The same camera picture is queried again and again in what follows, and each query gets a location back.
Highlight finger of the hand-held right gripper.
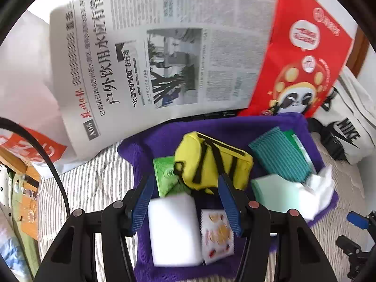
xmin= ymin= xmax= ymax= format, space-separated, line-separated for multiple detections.
xmin=347 ymin=210 xmax=376 ymax=232

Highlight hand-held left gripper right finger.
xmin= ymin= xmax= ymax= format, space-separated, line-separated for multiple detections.
xmin=217 ymin=173 xmax=338 ymax=282

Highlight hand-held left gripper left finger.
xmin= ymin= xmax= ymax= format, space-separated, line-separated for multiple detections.
xmin=34 ymin=174 xmax=156 ymax=282

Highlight white fruit print packet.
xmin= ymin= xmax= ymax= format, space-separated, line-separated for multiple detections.
xmin=200 ymin=208 xmax=235 ymax=266

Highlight small green tissue pack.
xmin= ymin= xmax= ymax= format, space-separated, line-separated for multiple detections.
xmin=153 ymin=156 xmax=191 ymax=198

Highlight white sponge block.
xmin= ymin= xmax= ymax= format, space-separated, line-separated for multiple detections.
xmin=148 ymin=194 xmax=204 ymax=268

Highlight pale green sponge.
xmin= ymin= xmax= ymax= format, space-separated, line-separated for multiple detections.
xmin=251 ymin=174 xmax=309 ymax=215

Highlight white paper tissue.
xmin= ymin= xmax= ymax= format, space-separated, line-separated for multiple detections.
xmin=297 ymin=164 xmax=335 ymax=221

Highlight yellow pouch black straps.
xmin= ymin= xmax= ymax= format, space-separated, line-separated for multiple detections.
xmin=173 ymin=132 xmax=254 ymax=194

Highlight purple towel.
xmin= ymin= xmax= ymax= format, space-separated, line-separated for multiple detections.
xmin=117 ymin=113 xmax=340 ymax=282

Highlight teal ribbed cloth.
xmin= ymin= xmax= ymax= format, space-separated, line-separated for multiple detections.
xmin=248 ymin=127 xmax=318 ymax=183

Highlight green packet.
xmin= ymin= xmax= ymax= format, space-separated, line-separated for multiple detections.
xmin=283 ymin=129 xmax=318 ymax=174

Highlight striped bed quilt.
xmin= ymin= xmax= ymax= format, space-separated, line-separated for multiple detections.
xmin=38 ymin=132 xmax=368 ymax=282

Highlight white Nike tote bag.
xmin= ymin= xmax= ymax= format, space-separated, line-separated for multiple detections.
xmin=308 ymin=65 xmax=376 ymax=165

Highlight wooden cabinet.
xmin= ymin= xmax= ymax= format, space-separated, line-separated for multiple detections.
xmin=0 ymin=153 xmax=42 ymax=241

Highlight pale patterned cloth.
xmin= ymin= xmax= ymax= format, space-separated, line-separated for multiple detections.
xmin=0 ymin=203 xmax=40 ymax=274

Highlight newspaper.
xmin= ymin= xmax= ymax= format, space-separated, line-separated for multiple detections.
xmin=49 ymin=0 xmax=279 ymax=161

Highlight wooden headboard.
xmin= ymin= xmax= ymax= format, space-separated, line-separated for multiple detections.
xmin=349 ymin=25 xmax=371 ymax=80

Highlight red panda paper bag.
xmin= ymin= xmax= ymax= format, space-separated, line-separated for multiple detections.
xmin=236 ymin=0 xmax=355 ymax=117

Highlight white plastic bag orange print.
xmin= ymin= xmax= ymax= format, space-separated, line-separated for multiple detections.
xmin=0 ymin=9 xmax=77 ymax=171

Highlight black cable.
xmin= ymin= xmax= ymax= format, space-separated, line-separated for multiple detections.
xmin=0 ymin=117 xmax=71 ymax=215

